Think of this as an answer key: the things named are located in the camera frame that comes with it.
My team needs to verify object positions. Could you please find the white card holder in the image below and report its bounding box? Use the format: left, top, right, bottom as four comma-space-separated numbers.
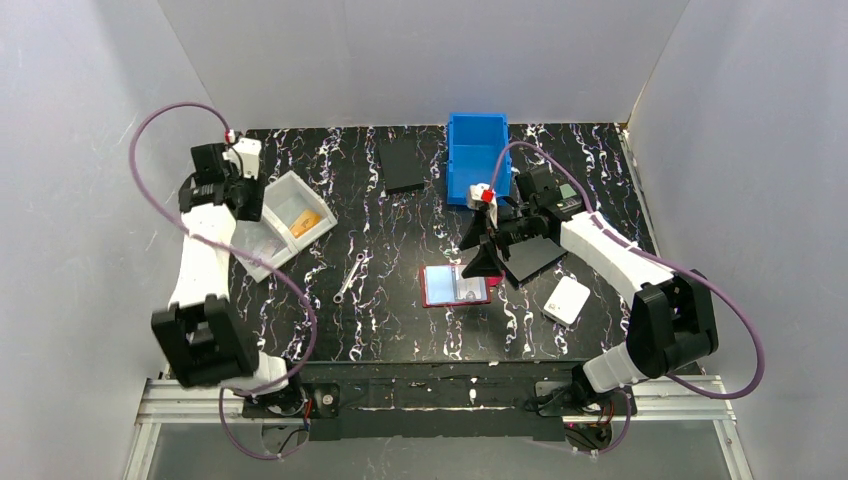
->
542, 277, 590, 326

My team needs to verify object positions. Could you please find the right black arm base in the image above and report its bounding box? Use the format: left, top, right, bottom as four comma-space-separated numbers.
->
522, 382, 636, 457

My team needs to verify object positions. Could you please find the blue plastic bin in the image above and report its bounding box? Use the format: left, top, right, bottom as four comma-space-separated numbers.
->
446, 112, 510, 206

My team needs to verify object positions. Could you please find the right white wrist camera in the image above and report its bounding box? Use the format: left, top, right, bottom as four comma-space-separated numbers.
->
466, 183, 498, 226

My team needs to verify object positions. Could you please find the aluminium frame rail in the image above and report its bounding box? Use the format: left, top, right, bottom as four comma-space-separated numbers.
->
123, 379, 753, 479

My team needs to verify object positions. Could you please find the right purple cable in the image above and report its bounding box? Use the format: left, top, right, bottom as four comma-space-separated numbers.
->
488, 140, 766, 458

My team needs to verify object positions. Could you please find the black notebook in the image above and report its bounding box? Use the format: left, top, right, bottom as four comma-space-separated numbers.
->
502, 237, 566, 284

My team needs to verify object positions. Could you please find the white divided tray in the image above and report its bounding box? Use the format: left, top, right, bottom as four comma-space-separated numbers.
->
232, 171, 337, 269

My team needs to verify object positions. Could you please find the orange credit card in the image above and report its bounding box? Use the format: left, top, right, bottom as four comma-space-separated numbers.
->
288, 209, 323, 238

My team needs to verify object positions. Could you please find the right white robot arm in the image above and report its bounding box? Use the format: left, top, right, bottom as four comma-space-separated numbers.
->
460, 167, 719, 404

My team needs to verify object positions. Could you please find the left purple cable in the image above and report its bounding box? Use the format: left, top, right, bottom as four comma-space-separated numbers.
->
129, 101, 319, 462

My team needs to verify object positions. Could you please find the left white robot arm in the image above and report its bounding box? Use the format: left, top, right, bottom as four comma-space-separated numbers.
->
151, 138, 289, 395

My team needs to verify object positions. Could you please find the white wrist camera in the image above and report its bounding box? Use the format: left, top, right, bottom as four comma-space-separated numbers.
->
466, 183, 498, 226
223, 129, 263, 180

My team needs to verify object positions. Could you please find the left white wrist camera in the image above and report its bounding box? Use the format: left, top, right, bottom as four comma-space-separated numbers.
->
223, 129, 263, 180

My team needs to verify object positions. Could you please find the purple cable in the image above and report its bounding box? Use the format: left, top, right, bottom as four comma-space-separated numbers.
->
129, 101, 319, 462
488, 140, 766, 458

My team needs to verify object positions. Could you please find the black foam pad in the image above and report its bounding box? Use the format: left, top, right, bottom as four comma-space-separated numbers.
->
377, 140, 425, 195

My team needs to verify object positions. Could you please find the green card holder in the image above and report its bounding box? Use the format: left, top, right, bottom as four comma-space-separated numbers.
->
559, 184, 583, 208

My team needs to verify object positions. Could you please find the metal wrench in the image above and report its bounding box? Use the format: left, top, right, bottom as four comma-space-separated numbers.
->
333, 253, 366, 304

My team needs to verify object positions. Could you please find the red card holder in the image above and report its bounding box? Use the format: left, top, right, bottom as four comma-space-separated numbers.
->
419, 264, 503, 308

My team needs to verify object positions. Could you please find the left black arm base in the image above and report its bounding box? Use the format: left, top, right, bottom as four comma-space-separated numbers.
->
235, 382, 341, 421

